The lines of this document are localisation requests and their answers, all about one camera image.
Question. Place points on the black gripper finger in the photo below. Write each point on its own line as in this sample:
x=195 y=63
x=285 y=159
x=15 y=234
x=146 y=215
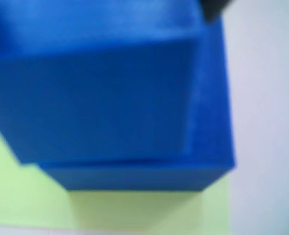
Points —
x=215 y=8

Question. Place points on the largest blue cube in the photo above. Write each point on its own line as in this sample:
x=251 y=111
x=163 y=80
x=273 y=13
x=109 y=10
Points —
x=208 y=122

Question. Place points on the medium blue cube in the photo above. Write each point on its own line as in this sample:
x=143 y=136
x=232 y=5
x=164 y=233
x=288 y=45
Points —
x=98 y=98

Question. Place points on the green paper square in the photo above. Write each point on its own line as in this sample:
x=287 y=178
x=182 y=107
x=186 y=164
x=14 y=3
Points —
x=24 y=195

